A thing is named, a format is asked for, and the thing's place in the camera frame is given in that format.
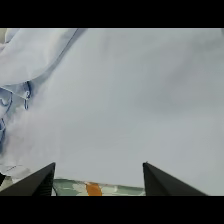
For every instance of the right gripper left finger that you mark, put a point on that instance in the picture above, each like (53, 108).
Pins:
(38, 184)

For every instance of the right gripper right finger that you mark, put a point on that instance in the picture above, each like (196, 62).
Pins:
(161, 184)

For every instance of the white T-shirt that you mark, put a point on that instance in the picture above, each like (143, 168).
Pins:
(116, 100)

